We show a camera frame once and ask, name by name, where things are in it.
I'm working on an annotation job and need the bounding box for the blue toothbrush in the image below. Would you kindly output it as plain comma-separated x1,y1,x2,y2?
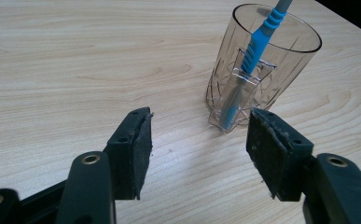
219,0,295,132

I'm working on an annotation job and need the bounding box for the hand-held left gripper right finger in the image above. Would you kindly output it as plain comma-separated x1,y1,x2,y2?
245,107,315,203

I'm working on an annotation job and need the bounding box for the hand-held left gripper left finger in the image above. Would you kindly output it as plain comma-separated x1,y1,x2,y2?
103,106,154,201

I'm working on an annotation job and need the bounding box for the clear glass mug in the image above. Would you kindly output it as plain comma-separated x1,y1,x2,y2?
204,3,323,134

